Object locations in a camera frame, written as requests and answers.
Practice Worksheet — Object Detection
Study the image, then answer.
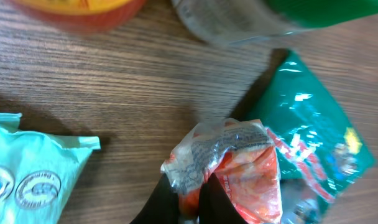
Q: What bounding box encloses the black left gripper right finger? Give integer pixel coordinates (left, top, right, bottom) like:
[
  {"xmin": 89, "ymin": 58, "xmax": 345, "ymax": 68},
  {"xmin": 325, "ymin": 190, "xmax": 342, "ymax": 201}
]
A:
[{"xmin": 199, "ymin": 173, "xmax": 247, "ymax": 224}]

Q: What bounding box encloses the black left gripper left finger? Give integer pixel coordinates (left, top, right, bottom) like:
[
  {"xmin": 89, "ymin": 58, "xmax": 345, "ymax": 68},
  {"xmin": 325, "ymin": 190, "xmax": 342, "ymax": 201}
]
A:
[{"xmin": 130, "ymin": 174, "xmax": 180, "ymax": 224}]

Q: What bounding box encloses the small red snack packet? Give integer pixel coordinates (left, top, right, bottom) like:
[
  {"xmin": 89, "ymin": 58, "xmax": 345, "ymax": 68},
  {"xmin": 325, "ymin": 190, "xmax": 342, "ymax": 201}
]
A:
[{"xmin": 160, "ymin": 118, "xmax": 282, "ymax": 223}]

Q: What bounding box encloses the green 3M gloves packet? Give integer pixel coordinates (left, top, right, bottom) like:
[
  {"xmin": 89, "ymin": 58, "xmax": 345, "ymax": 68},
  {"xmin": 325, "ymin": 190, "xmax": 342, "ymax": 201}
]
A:
[{"xmin": 242, "ymin": 51, "xmax": 375, "ymax": 223}]

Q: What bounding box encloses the white jar green lid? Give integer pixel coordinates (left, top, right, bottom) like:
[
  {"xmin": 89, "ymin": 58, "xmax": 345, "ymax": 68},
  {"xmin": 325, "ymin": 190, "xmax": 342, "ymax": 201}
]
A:
[{"xmin": 172, "ymin": 0, "xmax": 378, "ymax": 46}]

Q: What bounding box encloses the red sauce bottle green cap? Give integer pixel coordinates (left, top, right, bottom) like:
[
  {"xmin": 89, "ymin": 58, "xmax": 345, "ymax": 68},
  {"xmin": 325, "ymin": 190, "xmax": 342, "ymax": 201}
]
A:
[{"xmin": 7, "ymin": 0, "xmax": 146, "ymax": 34}]

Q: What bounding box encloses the mint green wipes packet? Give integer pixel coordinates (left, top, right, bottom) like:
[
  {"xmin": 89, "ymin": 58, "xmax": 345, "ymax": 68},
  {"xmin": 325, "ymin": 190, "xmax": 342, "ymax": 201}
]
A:
[{"xmin": 0, "ymin": 113, "xmax": 101, "ymax": 223}]

